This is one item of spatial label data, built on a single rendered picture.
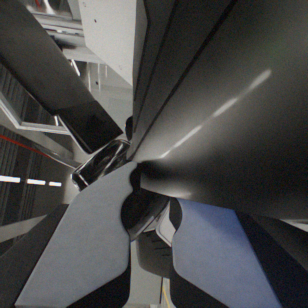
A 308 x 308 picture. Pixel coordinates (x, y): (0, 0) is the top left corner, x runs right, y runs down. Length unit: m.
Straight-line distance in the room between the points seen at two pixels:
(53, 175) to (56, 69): 12.66
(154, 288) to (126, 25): 7.51
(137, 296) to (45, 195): 7.37
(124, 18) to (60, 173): 12.49
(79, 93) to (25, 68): 0.08
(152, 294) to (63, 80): 7.59
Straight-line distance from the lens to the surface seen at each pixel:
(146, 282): 7.69
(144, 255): 0.51
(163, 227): 0.31
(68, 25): 1.08
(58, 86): 0.35
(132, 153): 0.17
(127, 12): 0.53
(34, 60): 0.36
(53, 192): 12.97
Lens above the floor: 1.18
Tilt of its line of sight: 4 degrees down
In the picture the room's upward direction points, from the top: 83 degrees counter-clockwise
